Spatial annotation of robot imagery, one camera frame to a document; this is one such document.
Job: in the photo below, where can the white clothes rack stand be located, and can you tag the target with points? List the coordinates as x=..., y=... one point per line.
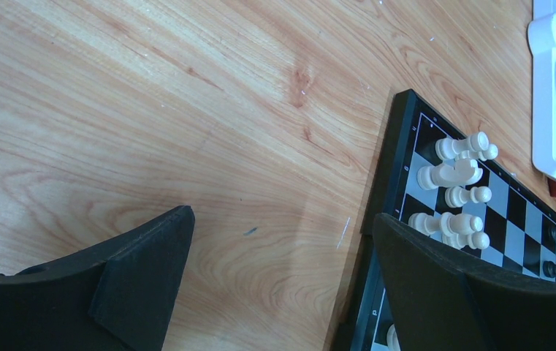
x=542, y=44

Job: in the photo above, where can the white chess pieces rows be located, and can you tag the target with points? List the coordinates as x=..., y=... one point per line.
x=457, y=170

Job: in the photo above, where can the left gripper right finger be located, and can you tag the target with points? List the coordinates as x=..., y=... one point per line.
x=444, y=299

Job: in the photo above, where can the black white chess board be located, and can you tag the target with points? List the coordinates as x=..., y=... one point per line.
x=521, y=227

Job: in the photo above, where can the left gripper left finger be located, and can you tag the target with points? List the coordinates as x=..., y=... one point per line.
x=115, y=295

